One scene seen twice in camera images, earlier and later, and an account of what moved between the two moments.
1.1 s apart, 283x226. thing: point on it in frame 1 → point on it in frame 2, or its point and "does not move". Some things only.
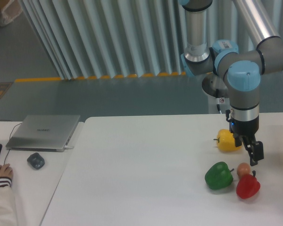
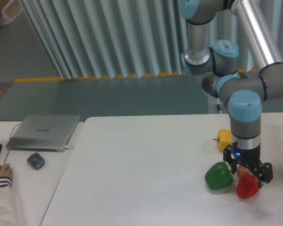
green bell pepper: x=219 y=175 does not move
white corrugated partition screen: x=96 y=38 does not move
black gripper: x=239 y=128 → x=262 y=172
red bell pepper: x=247 y=186 does not move
